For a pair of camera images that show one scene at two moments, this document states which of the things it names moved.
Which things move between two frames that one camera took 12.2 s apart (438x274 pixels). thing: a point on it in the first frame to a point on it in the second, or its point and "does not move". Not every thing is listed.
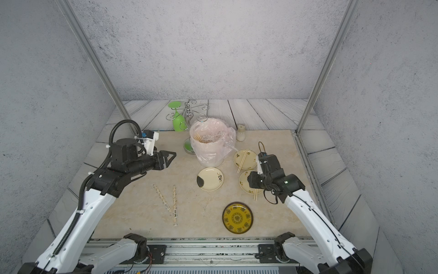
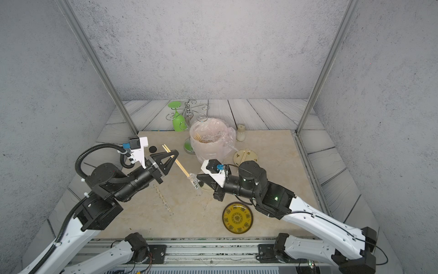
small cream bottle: [240, 133] does not move
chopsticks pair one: [162, 197] does not move
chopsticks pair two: [174, 204] to [167, 149]
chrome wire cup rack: [191, 109] does not move
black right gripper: [252, 181] to [220, 190]
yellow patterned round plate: [238, 217] does not move
